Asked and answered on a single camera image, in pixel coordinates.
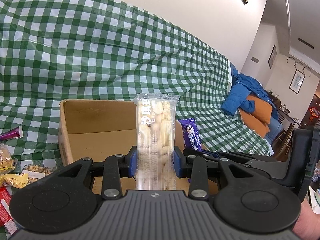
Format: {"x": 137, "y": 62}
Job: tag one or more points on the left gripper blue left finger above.
{"x": 131, "y": 162}

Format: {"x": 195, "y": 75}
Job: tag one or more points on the blue jacket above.
{"x": 243, "y": 86}

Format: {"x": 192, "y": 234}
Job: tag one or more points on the red flat snack packet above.
{"x": 5, "y": 215}

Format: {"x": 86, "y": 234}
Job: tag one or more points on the person's right hand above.
{"x": 307, "y": 226}

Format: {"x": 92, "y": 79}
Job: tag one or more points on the wooden dining chair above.
{"x": 282, "y": 142}

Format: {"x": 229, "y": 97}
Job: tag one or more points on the clear pale rice cracker bar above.
{"x": 155, "y": 126}

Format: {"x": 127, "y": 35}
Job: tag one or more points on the purple silver snack bar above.
{"x": 14, "y": 133}

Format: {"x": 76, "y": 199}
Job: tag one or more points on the clear bag of cookies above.
{"x": 7, "y": 162}

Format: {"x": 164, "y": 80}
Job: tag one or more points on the purple chocolate bar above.
{"x": 191, "y": 134}

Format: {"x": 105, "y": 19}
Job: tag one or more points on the framed wall picture small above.
{"x": 272, "y": 57}

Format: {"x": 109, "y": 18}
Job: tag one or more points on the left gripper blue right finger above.
{"x": 180, "y": 165}

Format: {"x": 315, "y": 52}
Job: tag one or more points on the yellow snack packet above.
{"x": 15, "y": 180}

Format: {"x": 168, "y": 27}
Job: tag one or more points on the green white checkered cloth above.
{"x": 53, "y": 50}

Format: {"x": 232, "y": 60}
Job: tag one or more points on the brown cardboard box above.
{"x": 96, "y": 129}

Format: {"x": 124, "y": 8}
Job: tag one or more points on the orange cushion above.
{"x": 260, "y": 119}

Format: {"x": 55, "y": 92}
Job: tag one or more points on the clear bag of oat crisps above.
{"x": 36, "y": 172}

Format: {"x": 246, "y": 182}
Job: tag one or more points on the framed picture far wall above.
{"x": 297, "y": 81}

